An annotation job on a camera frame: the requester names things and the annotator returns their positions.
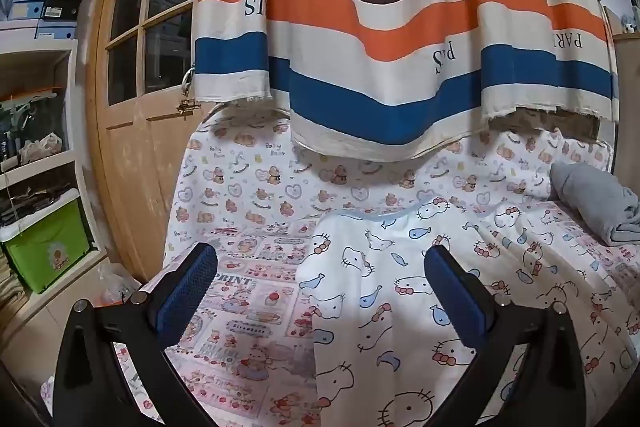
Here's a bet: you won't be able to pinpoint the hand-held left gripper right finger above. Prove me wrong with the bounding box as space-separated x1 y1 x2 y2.
424 244 588 427

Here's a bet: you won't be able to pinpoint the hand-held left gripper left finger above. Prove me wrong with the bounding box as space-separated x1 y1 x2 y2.
52 242 218 427

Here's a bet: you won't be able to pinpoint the white cat print pants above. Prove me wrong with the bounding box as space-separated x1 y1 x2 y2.
295 197 640 427

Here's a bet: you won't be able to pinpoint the clear plastic bag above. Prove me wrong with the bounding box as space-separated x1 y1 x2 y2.
97 262 143 307

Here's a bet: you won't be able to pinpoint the printed bed sheet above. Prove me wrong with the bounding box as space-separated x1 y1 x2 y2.
40 104 640 427

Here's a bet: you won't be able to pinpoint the wooden door with glass panes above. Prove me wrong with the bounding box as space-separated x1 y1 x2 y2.
86 0 226 283

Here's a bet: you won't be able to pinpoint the green storage box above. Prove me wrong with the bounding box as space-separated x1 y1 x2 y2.
0 197 93 295

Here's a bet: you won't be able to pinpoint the grey folded garment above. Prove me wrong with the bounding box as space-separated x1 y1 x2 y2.
550 162 640 248

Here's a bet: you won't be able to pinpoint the white plastic bag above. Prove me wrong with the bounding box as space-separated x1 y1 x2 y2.
20 132 64 165

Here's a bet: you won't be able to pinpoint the white shelf unit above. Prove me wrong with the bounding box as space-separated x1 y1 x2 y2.
0 38 108 340

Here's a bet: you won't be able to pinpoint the striped curtain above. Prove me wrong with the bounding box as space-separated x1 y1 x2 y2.
191 0 620 162

